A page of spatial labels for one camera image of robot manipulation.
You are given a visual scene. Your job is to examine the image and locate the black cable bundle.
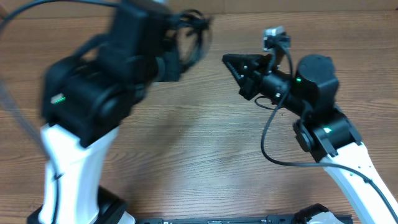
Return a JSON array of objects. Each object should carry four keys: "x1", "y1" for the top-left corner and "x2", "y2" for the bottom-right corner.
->
[{"x1": 169, "y1": 9, "x2": 214, "y2": 75}]

